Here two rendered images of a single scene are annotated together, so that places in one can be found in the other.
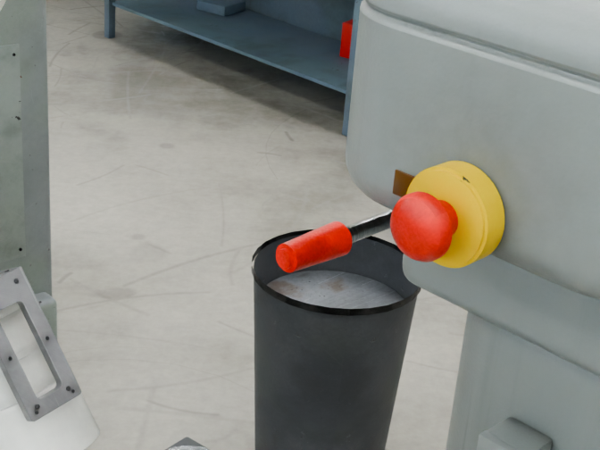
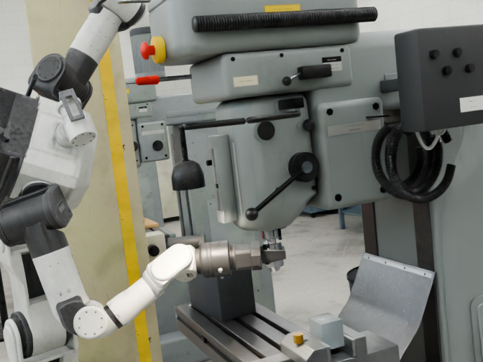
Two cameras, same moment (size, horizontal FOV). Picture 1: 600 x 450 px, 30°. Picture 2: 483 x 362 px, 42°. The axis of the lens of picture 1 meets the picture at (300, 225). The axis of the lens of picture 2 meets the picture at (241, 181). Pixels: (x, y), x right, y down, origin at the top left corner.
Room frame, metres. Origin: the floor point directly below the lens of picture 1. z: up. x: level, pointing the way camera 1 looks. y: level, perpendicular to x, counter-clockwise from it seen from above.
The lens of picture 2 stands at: (-0.68, -0.84, 1.60)
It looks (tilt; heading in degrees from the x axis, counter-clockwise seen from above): 6 degrees down; 24
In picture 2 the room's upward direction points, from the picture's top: 7 degrees counter-clockwise
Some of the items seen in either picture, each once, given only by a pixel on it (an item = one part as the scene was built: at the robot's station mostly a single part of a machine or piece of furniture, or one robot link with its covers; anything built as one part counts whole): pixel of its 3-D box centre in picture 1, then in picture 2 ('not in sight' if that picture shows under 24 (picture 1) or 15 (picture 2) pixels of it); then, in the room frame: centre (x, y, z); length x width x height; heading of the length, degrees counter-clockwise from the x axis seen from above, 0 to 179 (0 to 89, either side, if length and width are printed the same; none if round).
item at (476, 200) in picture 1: (453, 214); (157, 49); (0.59, -0.09, 1.76); 0.06 x 0.02 x 0.06; 47
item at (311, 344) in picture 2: not in sight; (305, 349); (0.56, -0.38, 1.08); 0.12 x 0.06 x 0.04; 46
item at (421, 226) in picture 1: (428, 224); (148, 50); (0.57, -0.07, 1.76); 0.04 x 0.03 x 0.04; 47
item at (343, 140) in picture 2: not in sight; (331, 151); (0.90, -0.38, 1.47); 0.24 x 0.19 x 0.26; 47
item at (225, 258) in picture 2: not in sight; (236, 258); (0.72, -0.16, 1.24); 0.13 x 0.12 x 0.10; 23
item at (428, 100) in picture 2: not in sight; (448, 77); (0.75, -0.70, 1.62); 0.20 x 0.09 x 0.21; 137
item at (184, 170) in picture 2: not in sight; (187, 174); (0.53, -0.16, 1.48); 0.07 x 0.07 x 0.06
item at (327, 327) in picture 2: not in sight; (325, 331); (0.60, -0.41, 1.10); 0.06 x 0.05 x 0.06; 46
